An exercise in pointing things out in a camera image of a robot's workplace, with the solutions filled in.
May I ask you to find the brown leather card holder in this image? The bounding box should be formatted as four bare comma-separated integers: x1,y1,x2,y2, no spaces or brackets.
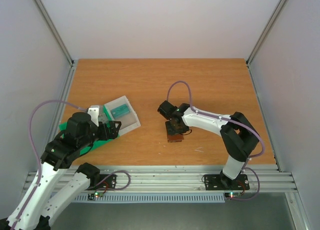
165,121,184,143

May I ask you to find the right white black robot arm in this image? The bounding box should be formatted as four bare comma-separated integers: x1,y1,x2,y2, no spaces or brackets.
157,101,261,190

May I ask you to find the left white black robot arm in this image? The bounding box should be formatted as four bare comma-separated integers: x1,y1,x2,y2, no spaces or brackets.
0,112,122,230

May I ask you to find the teal card in white tray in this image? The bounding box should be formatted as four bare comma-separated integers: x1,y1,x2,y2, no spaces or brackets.
111,104,131,119

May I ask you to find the green plastic organizer tray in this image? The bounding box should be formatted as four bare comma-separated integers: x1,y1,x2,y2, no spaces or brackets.
59,107,112,157

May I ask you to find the white translucent tray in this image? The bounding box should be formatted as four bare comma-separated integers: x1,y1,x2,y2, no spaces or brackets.
104,95,141,136

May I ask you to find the left small circuit board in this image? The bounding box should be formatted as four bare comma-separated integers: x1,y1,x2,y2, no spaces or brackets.
87,192,104,201

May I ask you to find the small circuit board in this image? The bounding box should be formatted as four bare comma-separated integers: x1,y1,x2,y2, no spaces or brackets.
224,192,245,199
87,192,104,201

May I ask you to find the right small circuit board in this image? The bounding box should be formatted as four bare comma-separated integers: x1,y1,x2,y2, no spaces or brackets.
224,192,245,199

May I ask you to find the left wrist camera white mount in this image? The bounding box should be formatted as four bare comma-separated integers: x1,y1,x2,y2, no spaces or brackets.
87,105,108,126

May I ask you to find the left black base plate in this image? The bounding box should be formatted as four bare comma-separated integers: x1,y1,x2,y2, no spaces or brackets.
87,174,117,191

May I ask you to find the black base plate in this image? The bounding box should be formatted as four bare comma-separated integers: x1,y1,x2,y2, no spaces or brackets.
201,174,250,191
87,174,117,191

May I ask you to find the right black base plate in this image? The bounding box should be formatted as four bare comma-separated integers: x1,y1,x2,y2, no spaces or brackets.
201,174,250,191

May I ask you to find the slotted grey cable duct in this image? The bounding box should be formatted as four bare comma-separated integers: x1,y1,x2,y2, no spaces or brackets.
73,193,225,204

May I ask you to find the aluminium front rail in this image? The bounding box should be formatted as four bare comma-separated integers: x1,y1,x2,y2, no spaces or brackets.
22,165,298,194

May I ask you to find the right aluminium frame post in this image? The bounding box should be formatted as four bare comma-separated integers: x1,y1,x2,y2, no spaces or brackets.
246,0,288,68

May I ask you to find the aluminium frame post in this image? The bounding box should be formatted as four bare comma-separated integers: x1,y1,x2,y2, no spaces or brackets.
246,0,288,68
34,0,74,67

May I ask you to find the left aluminium frame post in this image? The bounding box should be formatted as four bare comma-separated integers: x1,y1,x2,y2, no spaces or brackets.
34,0,74,67

